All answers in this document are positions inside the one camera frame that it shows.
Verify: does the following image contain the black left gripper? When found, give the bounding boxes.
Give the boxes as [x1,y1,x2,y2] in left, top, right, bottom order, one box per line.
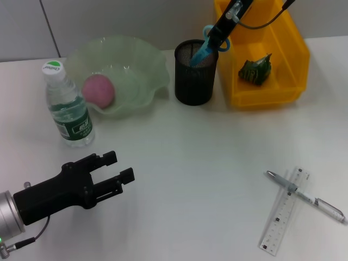
[13,150,136,226]

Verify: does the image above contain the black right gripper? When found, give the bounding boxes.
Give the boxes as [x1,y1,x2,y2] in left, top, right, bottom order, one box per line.
[207,0,254,52]

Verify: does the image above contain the blue scissors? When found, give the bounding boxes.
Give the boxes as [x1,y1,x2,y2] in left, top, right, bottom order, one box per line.
[189,24,232,67]

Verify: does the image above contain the green plastic wrapper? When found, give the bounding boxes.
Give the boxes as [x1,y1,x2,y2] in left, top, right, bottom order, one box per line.
[238,52,274,86]

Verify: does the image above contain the clear green-label water bottle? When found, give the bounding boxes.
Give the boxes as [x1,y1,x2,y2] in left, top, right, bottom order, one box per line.
[41,60,96,148]

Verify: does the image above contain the pink peach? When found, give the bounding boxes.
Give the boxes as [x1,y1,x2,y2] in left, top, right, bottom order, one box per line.
[82,74,116,110]

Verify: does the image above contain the transparent plastic ruler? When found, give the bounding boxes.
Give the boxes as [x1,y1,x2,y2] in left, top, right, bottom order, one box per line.
[258,166,312,257]

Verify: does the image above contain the silver white pen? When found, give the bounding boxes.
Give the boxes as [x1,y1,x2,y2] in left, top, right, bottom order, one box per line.
[266,170,348,225]

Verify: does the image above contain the black mesh pen holder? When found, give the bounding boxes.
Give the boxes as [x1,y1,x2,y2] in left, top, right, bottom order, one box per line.
[173,39,220,107]

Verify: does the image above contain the green glass fruit bowl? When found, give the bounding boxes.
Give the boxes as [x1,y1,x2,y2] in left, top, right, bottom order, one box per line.
[65,36,171,121]

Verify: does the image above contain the yellow plastic bin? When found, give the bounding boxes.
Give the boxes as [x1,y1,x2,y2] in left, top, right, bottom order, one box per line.
[213,0,312,111]

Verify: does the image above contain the right gripper cable with connector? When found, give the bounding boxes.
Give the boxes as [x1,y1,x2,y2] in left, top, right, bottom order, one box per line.
[226,0,296,30]

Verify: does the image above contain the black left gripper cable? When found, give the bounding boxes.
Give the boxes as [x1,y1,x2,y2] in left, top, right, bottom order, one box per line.
[0,216,51,259]

